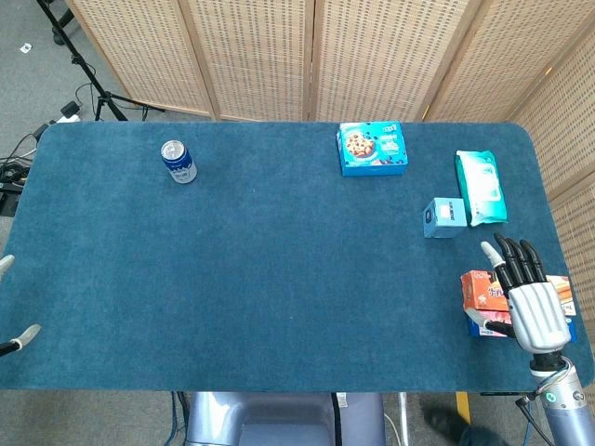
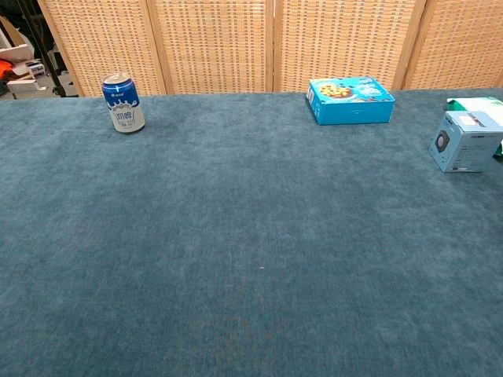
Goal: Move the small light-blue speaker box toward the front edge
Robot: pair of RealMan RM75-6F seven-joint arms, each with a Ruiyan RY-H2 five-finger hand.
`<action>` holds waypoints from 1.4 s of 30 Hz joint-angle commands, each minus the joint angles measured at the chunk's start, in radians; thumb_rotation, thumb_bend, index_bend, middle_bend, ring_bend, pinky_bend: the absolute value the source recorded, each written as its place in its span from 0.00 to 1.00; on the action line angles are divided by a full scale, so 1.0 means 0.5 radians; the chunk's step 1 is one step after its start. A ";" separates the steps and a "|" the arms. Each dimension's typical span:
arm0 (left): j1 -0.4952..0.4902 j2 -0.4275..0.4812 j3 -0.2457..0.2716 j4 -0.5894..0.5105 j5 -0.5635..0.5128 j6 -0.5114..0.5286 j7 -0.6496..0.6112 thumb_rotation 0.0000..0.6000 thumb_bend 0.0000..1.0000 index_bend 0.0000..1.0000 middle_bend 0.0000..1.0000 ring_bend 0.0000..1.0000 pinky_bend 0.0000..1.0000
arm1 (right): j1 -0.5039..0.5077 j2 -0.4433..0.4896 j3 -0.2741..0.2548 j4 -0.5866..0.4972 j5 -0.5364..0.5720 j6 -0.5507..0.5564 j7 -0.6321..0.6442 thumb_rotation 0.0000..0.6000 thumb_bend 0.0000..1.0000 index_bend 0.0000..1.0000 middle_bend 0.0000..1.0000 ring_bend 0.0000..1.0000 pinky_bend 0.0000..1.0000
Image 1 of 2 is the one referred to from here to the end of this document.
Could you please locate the blue table mat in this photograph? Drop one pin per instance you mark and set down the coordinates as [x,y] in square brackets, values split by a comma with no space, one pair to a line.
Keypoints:
[279,260]

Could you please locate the teal wet wipes pack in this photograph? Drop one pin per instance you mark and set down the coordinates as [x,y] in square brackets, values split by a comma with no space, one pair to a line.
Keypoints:
[483,190]

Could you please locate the orange snack box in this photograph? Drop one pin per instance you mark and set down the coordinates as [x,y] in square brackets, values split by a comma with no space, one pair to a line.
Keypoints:
[483,290]

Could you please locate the blue cookie box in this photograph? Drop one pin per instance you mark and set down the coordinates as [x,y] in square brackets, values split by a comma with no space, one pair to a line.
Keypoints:
[372,148]

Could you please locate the blue white flat box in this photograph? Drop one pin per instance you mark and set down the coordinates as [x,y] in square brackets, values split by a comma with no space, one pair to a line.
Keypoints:
[483,332]

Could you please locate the white power strip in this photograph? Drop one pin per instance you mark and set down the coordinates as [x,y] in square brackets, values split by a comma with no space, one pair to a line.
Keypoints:
[70,111]

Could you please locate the blue white milk can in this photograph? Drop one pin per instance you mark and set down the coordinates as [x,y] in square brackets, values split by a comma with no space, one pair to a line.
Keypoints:
[180,165]

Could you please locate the woven bamboo folding screen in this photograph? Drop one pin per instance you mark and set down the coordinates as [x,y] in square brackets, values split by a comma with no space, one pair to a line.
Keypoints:
[372,56]

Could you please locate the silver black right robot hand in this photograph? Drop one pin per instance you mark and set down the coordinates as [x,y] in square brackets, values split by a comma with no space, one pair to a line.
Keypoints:
[539,316]

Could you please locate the black tripod stand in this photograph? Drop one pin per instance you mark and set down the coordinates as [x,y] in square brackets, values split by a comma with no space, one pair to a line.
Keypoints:
[88,69]

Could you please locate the small light blue speaker box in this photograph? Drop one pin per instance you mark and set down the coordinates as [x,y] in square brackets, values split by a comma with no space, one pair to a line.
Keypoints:
[446,218]

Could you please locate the grey-blue robot torso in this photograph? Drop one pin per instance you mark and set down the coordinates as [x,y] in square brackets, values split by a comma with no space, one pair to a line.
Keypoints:
[279,418]

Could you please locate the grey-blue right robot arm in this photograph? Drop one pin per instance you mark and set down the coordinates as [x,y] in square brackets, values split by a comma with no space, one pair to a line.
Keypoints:
[564,418]

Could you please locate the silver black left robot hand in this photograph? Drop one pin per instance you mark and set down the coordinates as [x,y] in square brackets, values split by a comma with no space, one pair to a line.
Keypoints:
[25,335]

